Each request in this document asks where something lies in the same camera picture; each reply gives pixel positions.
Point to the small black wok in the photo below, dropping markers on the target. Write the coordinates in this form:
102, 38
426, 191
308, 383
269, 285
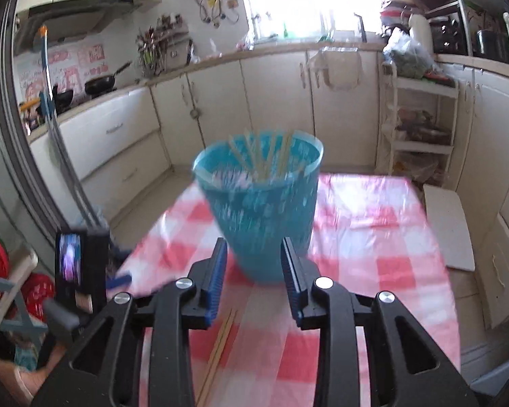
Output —
63, 98

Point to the utensil holder with utensils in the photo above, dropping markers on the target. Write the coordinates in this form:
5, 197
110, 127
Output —
150, 53

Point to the long bamboo chopstick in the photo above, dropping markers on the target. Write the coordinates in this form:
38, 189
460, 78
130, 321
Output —
223, 347
216, 348

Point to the cream kitchen base cabinet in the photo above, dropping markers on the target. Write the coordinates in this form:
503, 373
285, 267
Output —
492, 135
258, 89

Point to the cream drawer cabinet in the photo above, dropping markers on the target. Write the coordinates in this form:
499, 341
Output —
110, 144

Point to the white thermos jug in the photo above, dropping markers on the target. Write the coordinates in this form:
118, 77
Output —
420, 32

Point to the person's left forearm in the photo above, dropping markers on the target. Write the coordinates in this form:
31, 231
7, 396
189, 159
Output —
21, 383

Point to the pale blue wooden frame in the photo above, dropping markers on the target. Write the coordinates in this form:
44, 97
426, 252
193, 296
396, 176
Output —
8, 305

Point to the black cooking pot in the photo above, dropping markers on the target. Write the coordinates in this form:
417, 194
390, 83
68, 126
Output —
492, 45

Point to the grey door frame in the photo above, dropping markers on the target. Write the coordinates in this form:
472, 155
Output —
17, 157

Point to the metal mop poles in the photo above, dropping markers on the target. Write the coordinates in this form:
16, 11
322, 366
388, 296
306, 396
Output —
63, 157

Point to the kitchen faucet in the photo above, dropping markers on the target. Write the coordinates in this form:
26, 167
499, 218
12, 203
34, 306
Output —
360, 27

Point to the white rectangular board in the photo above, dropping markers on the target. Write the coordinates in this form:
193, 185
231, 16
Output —
449, 229

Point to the red checkered plastic tablecloth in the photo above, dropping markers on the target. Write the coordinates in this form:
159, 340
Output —
364, 263

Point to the bundle of bamboo chopsticks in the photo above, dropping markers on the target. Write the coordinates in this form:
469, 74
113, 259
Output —
254, 157

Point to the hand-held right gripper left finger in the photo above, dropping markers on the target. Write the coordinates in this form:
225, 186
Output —
216, 288

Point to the steel range hood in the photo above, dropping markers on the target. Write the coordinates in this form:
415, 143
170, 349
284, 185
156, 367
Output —
76, 19

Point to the blue cutout plastic basket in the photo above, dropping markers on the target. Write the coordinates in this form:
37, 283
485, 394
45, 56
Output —
258, 220

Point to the clear bag of vegetables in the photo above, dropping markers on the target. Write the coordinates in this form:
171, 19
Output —
407, 53

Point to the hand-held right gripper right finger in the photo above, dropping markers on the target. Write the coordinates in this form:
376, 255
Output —
290, 282

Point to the white storage rack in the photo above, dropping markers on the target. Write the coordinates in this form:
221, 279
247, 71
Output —
386, 114

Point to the black countertop appliance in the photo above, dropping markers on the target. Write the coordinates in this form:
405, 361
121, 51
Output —
448, 34

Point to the white hanging bag holder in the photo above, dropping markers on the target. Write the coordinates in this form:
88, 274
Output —
335, 70

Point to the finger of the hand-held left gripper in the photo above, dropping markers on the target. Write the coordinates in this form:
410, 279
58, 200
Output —
118, 255
119, 281

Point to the pink wall stickers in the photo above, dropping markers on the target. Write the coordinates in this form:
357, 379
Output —
80, 61

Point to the steel pot lid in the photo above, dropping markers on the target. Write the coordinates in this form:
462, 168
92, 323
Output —
424, 131

